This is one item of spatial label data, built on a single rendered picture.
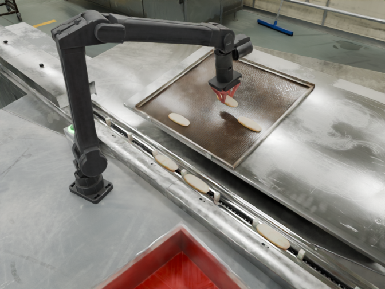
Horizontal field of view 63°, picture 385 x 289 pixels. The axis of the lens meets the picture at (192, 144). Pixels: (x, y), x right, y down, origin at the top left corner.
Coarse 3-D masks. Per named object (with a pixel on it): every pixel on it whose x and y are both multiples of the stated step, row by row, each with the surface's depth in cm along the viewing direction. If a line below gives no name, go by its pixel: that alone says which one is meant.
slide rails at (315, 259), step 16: (96, 112) 131; (112, 128) 122; (144, 144) 115; (176, 176) 103; (224, 208) 93; (240, 208) 93; (288, 240) 84; (288, 256) 81; (336, 272) 77; (336, 288) 74; (352, 288) 75
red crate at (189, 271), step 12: (180, 252) 85; (168, 264) 82; (180, 264) 82; (192, 264) 82; (156, 276) 80; (168, 276) 80; (180, 276) 80; (192, 276) 80; (204, 276) 80; (144, 288) 78; (156, 288) 78; (168, 288) 78; (180, 288) 77; (192, 288) 77; (204, 288) 77; (216, 288) 77
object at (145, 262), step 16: (160, 240) 76; (176, 240) 80; (192, 240) 76; (144, 256) 73; (160, 256) 78; (192, 256) 80; (208, 256) 73; (112, 272) 70; (128, 272) 72; (144, 272) 77; (208, 272) 77; (224, 272) 70; (96, 288) 68; (112, 288) 70; (128, 288) 75; (224, 288) 74; (240, 288) 68
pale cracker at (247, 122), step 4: (240, 120) 112; (244, 120) 112; (248, 120) 112; (252, 120) 112; (244, 124) 111; (248, 124) 110; (252, 124) 110; (256, 124) 110; (252, 128) 109; (256, 128) 109; (260, 128) 109
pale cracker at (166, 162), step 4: (156, 156) 109; (160, 156) 109; (164, 156) 109; (156, 160) 108; (160, 160) 107; (164, 160) 107; (168, 160) 107; (160, 164) 107; (164, 164) 106; (168, 164) 106; (172, 164) 106; (168, 168) 105; (172, 168) 104; (176, 168) 105
